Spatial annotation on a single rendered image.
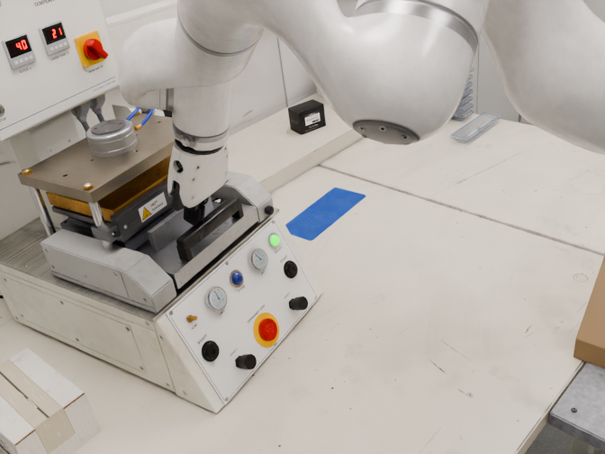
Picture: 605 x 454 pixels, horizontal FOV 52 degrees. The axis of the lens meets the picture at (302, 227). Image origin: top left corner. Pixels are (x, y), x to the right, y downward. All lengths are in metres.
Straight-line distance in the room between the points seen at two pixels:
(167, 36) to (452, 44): 0.40
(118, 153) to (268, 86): 0.97
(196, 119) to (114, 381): 0.52
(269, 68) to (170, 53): 1.23
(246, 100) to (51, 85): 0.85
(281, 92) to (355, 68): 1.57
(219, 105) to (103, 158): 0.28
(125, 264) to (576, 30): 0.71
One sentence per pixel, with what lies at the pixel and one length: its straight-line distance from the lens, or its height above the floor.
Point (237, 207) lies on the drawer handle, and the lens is 1.08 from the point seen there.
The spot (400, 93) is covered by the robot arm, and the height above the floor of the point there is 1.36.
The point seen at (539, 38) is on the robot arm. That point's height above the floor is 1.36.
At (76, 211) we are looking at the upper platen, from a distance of 1.11.
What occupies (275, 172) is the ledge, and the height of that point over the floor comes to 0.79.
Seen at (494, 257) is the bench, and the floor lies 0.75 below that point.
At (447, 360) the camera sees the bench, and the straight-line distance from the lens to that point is 1.10.
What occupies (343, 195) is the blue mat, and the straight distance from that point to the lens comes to 1.56.
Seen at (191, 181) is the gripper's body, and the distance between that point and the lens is 0.95.
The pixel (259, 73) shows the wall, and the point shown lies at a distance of 1.95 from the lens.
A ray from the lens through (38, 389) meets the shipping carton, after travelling 1.09.
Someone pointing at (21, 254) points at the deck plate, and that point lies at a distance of 1.27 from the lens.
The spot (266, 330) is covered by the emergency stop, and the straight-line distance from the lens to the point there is 1.11.
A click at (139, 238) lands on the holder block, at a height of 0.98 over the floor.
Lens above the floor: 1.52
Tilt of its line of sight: 32 degrees down
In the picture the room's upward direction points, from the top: 8 degrees counter-clockwise
